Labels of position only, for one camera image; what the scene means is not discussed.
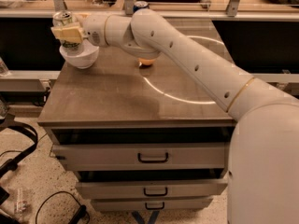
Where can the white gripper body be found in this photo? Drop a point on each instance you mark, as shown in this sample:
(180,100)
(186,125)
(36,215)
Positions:
(93,29)

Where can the green white 7up can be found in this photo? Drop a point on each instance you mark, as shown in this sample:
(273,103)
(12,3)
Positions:
(63,18)

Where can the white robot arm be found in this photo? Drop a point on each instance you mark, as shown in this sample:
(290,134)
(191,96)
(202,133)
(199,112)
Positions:
(263,163)

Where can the white ceramic bowl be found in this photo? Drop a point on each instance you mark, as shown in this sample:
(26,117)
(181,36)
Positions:
(85,59)

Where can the blue pepsi can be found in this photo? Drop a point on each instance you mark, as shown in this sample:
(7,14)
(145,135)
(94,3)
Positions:
(140,5)

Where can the orange fruit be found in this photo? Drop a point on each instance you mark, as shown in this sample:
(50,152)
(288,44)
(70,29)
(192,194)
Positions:
(146,62)

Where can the black chair base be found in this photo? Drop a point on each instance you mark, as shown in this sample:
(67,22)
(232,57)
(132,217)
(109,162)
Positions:
(24,143)

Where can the grey drawer cabinet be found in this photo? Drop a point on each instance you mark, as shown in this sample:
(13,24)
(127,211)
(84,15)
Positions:
(118,102)

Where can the middle grey drawer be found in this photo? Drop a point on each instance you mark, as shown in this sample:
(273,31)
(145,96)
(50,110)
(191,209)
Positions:
(151,189)

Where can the grey drawer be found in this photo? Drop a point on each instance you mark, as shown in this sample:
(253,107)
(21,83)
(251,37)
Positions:
(155,204)
(134,157)
(151,189)

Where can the top grey drawer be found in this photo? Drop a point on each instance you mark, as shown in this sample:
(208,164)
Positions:
(134,157)

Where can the bottom grey drawer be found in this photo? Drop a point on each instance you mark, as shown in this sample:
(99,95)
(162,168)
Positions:
(155,204)

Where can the clear plastic bottle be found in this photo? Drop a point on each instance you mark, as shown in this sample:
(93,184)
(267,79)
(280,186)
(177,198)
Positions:
(21,203)

